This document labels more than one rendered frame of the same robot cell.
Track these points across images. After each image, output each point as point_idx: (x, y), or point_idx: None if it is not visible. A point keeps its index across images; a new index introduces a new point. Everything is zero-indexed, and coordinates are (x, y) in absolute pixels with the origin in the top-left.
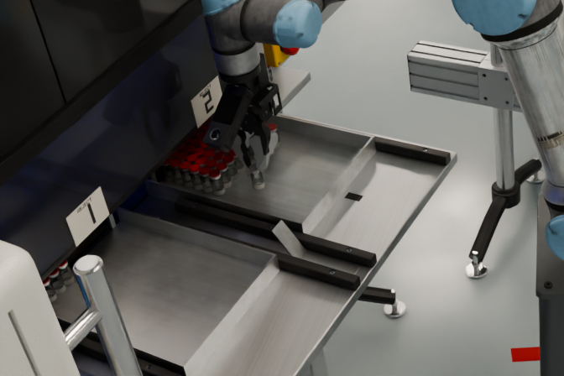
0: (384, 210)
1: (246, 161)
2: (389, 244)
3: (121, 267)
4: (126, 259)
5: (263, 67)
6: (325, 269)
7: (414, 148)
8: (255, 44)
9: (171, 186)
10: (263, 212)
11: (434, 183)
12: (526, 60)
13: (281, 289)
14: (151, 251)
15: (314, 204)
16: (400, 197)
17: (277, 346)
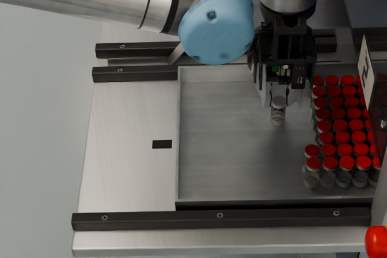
0: (117, 138)
1: (286, 90)
2: (91, 103)
3: (327, 4)
4: (330, 11)
5: (274, 35)
6: (129, 45)
7: (119, 213)
8: None
9: (354, 62)
10: (226, 65)
11: (79, 191)
12: None
13: (165, 34)
14: (316, 25)
15: (198, 119)
16: (108, 159)
17: None
